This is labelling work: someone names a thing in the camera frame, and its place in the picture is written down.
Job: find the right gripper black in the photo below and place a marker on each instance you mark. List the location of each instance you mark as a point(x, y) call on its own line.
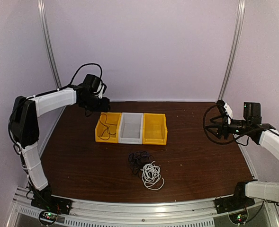
point(220, 130)

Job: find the circuit board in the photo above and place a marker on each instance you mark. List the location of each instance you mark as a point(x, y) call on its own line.
point(238, 218)
point(47, 218)

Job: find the yellow bin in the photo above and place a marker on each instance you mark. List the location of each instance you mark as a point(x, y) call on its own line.
point(107, 128)
point(154, 129)

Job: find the white bin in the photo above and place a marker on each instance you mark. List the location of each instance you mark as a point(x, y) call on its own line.
point(131, 128)

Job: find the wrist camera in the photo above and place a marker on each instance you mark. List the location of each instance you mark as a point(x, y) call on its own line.
point(101, 90)
point(225, 110)

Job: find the frame post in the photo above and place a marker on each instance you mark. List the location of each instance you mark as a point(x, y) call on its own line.
point(234, 46)
point(48, 44)

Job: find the left circuit board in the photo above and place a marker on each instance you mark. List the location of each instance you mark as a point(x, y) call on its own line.
point(47, 218)

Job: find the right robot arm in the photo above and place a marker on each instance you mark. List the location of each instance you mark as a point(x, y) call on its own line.
point(263, 134)

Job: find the right frame post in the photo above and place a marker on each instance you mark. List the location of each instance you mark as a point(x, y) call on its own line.
point(234, 46)

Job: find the aluminium front rail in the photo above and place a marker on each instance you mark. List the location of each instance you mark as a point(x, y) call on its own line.
point(199, 213)

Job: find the left frame post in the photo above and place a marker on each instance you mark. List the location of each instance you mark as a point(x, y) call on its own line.
point(48, 44)

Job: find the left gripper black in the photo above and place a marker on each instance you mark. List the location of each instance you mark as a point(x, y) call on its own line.
point(105, 105)

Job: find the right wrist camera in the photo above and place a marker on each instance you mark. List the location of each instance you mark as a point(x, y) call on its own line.
point(225, 110)

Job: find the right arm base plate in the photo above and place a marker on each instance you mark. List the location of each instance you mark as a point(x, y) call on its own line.
point(232, 203)

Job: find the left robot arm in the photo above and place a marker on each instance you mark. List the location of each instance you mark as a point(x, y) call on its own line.
point(24, 129)

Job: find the right circuit board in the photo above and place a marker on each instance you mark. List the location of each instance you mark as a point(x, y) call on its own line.
point(238, 218)

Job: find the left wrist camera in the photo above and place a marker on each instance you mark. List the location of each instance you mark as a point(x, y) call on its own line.
point(101, 90)

